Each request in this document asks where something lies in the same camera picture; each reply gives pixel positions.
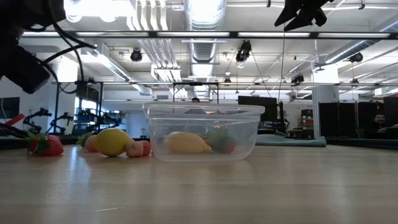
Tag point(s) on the pink lumpy toy fruit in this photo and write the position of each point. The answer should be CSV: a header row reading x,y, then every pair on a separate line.
x,y
134,149

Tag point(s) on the clear plastic tupperware container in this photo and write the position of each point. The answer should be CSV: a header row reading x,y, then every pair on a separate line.
x,y
205,155

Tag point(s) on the dark cabinet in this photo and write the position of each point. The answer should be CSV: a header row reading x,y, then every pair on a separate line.
x,y
391,107

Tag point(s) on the yellow toy banana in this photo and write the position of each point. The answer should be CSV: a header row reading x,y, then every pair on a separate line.
x,y
186,143

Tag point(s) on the teal cloth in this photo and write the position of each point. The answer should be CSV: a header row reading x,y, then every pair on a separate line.
x,y
289,140

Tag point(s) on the black background robot arm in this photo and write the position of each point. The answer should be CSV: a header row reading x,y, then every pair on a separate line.
x,y
65,117
43,112

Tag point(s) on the tall black metal frame rig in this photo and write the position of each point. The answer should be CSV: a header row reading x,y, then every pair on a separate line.
x,y
57,105

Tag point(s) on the black wall screen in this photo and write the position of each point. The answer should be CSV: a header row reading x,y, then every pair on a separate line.
x,y
9,107

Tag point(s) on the black ceiling spotlight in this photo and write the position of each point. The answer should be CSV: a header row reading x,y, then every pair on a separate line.
x,y
356,57
136,55
297,78
243,52

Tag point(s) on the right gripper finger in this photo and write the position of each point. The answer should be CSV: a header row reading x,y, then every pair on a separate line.
x,y
306,17
287,12

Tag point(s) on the red toy strawberry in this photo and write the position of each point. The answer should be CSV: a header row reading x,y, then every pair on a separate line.
x,y
46,146
222,141

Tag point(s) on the small black metal frame rig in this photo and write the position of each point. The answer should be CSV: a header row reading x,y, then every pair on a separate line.
x,y
196,83

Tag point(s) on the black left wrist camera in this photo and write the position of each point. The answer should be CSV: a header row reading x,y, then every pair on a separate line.
x,y
26,70

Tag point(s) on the dark robot workstation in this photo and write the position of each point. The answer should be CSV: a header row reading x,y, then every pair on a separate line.
x,y
99,121

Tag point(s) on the black monitor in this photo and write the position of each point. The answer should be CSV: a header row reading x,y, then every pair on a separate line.
x,y
256,105

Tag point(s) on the red bar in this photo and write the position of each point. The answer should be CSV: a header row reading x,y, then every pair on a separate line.
x,y
14,119

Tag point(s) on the person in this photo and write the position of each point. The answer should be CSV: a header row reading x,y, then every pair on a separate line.
x,y
195,99
379,123

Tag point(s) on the pink toy peach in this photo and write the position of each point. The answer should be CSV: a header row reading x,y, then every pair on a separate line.
x,y
90,144

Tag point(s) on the red and white cabinet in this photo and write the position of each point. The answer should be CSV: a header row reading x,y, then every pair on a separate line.
x,y
307,119

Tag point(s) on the black room divider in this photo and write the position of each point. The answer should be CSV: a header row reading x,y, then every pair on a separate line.
x,y
348,119

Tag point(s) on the silver ventilation duct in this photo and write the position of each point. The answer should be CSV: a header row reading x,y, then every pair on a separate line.
x,y
203,18

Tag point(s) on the yellow toy lemon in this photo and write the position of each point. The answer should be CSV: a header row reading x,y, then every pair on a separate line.
x,y
111,142

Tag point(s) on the red-pink toy fruit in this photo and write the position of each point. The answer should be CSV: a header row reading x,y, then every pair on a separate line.
x,y
147,147

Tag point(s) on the black frame bar with lights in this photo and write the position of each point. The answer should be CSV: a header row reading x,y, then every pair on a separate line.
x,y
233,34

